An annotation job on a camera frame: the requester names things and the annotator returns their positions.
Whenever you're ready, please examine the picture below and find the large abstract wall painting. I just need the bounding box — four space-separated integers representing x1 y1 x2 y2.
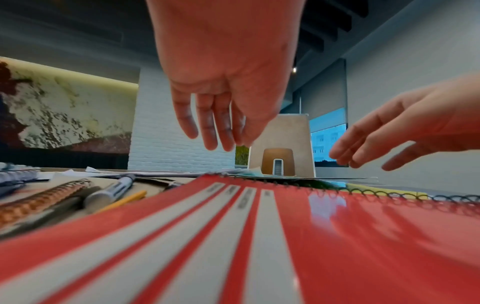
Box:
0 56 141 155

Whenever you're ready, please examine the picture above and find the yellow notebook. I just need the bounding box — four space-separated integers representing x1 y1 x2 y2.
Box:
345 183 429 200

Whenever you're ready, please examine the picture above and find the person's right hand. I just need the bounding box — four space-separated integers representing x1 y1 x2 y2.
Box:
328 73 480 172

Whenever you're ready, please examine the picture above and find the bunch of yellow pencils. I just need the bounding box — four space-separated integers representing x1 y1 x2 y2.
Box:
95 189 148 213

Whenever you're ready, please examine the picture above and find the dark sofa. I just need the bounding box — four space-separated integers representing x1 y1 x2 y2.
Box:
0 146 131 171

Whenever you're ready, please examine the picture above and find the grey roller blind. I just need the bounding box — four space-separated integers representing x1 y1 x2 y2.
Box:
291 58 349 131

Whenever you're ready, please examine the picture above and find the pink spiral notebook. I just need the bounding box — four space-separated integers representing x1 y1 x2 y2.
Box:
0 173 480 304

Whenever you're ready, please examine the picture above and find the blue spiral notebook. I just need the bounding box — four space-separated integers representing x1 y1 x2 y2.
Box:
0 162 43 191

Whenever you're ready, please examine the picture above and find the green foliage wall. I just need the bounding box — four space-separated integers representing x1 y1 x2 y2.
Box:
234 144 252 166

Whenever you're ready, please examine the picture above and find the brown metal-framed board panel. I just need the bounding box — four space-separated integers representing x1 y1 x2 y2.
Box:
246 113 317 178

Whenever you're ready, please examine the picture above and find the black white marker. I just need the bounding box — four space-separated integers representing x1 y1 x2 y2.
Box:
82 173 137 209

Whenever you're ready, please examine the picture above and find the brown wooden chair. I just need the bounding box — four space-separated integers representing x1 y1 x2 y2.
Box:
261 147 296 176

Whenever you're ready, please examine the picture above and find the window with building view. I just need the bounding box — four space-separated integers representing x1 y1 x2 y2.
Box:
309 107 349 168

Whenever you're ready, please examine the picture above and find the person's left hand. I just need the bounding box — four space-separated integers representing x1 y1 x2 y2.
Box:
145 0 307 153

